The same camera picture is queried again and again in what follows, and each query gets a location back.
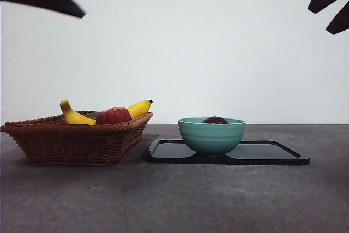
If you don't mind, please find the dark purple plum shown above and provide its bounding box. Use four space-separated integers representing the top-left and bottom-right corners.
201 116 230 124

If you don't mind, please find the teal ribbed bowl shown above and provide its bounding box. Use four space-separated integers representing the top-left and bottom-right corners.
178 117 246 157

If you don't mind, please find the yellow banana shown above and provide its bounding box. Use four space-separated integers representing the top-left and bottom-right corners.
59 99 154 126

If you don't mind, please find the red apple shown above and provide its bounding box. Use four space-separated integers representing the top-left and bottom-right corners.
95 106 133 126

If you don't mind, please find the black rectangular tray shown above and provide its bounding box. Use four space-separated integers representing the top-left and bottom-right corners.
143 138 311 166

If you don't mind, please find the brown wicker basket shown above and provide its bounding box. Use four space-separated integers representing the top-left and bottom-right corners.
0 111 153 167

